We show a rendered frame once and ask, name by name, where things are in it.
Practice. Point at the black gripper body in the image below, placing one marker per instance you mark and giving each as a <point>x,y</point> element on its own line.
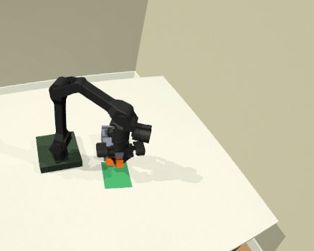
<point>102,150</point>

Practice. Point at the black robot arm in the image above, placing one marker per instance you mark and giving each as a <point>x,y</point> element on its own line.
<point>122,113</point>

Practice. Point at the orange l-shaped part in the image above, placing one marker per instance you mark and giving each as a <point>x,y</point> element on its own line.
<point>119,162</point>

